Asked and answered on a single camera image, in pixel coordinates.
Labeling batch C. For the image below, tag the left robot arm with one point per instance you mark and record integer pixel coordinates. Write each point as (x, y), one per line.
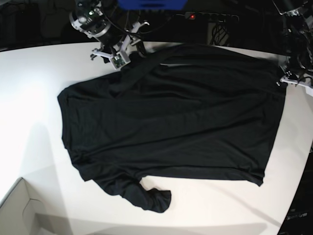
(298, 26)

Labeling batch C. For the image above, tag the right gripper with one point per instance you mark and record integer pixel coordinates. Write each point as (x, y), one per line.
(115, 41)

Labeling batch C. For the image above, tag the blue bin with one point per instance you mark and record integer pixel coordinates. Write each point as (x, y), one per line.
(152, 4)

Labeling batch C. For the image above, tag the black power strip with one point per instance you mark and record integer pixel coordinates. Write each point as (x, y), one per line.
(213, 17)

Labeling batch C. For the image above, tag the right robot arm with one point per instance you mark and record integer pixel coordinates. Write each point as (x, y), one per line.
(91, 19)

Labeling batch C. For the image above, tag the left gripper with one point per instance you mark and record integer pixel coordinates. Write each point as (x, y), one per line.
(302, 78)

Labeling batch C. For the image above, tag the black t-shirt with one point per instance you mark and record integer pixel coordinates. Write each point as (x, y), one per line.
(189, 111)

